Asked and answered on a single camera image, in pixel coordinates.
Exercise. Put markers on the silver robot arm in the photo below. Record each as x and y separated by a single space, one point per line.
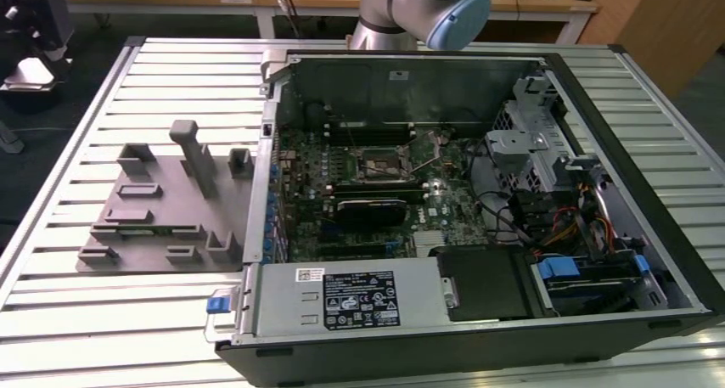
397 6

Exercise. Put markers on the CPU socket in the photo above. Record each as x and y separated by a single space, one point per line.
381 167

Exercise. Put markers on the black RAM slot bank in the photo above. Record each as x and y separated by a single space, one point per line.
368 135
380 191

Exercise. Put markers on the black graphics card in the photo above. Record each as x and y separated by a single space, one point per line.
372 214

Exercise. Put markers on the green motherboard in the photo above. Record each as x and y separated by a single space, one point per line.
459 180

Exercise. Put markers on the silver chipset heatsink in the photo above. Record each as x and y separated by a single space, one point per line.
430 241

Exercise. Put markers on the silver power supply unit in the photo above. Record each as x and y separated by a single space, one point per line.
284 299

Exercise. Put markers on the grey parts rack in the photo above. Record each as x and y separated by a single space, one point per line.
170 218

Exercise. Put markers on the blue plastic latch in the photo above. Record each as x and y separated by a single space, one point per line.
217 305

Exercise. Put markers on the blue disk carrier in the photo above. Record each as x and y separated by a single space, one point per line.
559 269

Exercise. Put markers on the green RAM stick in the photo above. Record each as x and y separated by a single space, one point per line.
145 232

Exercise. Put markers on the black open PC case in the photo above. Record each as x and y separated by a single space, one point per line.
397 354

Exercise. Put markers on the wooden desk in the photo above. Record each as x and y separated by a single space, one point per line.
244 1

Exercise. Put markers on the wooden cabinet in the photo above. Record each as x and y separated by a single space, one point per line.
668 31

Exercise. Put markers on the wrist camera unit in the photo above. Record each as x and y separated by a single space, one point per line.
39 74

